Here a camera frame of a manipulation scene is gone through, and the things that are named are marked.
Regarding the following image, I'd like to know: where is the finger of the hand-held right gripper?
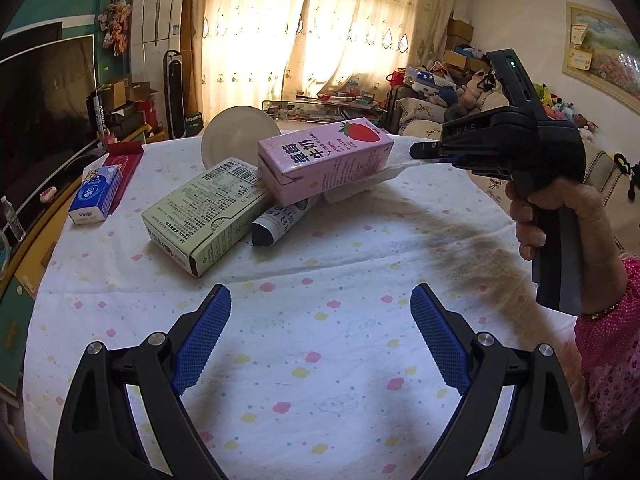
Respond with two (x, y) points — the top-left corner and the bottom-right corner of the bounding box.
(410, 141), (457, 164)

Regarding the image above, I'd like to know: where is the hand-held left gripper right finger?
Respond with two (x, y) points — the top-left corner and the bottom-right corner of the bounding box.
(410, 282), (586, 480)

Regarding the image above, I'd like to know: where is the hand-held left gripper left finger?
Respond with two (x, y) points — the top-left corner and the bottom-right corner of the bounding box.
(53, 283), (232, 480)

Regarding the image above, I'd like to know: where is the white tissue paper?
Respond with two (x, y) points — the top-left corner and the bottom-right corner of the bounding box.
(320, 135), (441, 204)

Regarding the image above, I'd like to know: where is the pink strawberry milk carton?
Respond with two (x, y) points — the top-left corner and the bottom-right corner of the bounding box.
(257, 117), (395, 204)

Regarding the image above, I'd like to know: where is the green cardboard box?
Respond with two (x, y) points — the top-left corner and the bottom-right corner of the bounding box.
(141, 157), (273, 277)

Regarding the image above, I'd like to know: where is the white tube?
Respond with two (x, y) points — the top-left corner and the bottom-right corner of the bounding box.
(251, 194), (321, 248)

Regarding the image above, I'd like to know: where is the round white paper plate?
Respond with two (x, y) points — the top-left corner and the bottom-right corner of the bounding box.
(201, 105), (281, 171)

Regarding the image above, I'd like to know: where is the person's right forearm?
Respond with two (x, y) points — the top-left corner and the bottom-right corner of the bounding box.
(580, 257), (640, 341)

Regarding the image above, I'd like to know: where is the person's right hand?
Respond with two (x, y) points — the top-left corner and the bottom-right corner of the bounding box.
(505, 177), (626, 318)

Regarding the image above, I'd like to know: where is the beige sofa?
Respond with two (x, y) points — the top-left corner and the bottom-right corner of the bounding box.
(382, 90), (640, 261)

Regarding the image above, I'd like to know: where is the row of plush toys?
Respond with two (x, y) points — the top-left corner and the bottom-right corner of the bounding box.
(452, 70), (601, 133)

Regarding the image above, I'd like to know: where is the blue star-print bag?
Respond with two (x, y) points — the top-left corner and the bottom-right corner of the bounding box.
(405, 66), (453, 98)

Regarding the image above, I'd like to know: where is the stack of cardboard boxes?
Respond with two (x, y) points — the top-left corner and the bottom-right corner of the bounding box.
(445, 19), (473, 68)

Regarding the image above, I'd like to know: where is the framed landscape painting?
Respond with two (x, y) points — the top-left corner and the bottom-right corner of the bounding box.
(562, 1), (640, 101)

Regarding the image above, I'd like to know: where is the cream embroidered curtain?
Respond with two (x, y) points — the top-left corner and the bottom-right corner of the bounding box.
(187, 0), (461, 116)

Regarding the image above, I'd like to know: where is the blue tissue pack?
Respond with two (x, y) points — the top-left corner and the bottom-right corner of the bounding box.
(68, 165), (123, 224)

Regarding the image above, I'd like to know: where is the person's pink floral clothing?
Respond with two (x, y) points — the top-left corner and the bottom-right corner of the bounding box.
(575, 320), (640, 446)

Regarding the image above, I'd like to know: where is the red flat box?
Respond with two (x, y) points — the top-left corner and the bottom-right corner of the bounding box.
(82, 141), (145, 213)

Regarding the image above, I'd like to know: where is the yellow and green television cabinet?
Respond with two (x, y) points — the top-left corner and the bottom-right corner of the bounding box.
(0, 127), (151, 396)

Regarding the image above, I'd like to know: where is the clear water bottle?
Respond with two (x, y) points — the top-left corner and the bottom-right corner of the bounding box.
(0, 196), (26, 242)

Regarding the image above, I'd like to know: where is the pile of boxes on cabinet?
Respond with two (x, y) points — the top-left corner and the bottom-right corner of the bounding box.
(97, 75), (166, 143)

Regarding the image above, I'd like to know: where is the black cylindrical tube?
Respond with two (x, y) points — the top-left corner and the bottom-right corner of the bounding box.
(86, 92), (108, 146)

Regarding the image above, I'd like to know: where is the black and white tower fan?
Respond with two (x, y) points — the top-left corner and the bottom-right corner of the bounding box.
(163, 49), (187, 140)

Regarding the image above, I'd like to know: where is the large curved television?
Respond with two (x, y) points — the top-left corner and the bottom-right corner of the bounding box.
(0, 34), (97, 221)

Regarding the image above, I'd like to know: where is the white standing air conditioner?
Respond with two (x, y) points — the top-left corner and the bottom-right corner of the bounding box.
(129, 0), (187, 128)

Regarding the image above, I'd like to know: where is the hanging flower decoration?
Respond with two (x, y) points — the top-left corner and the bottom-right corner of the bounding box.
(97, 0), (132, 56)

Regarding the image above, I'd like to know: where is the small black television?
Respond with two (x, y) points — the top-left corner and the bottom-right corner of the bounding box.
(0, 21), (63, 41)

